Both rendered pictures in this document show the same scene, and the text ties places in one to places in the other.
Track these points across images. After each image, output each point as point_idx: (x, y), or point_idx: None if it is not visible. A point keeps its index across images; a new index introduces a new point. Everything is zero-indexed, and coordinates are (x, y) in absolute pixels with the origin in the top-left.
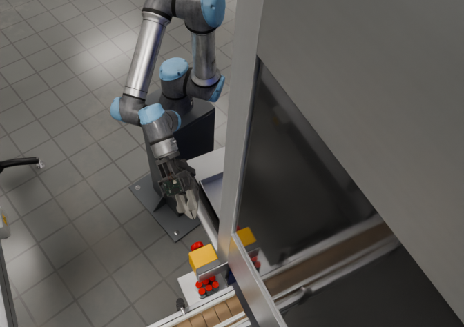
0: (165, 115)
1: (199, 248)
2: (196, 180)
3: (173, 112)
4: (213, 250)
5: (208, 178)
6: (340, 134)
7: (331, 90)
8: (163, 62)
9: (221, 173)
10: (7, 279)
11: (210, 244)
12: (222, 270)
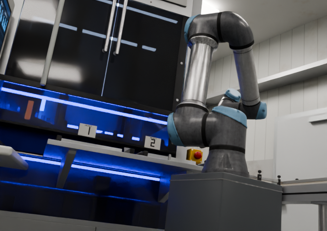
0: (223, 95)
1: (196, 149)
2: (197, 164)
3: (219, 105)
4: (189, 148)
5: (188, 161)
6: None
7: None
8: (243, 113)
9: (176, 160)
10: None
11: (191, 148)
12: None
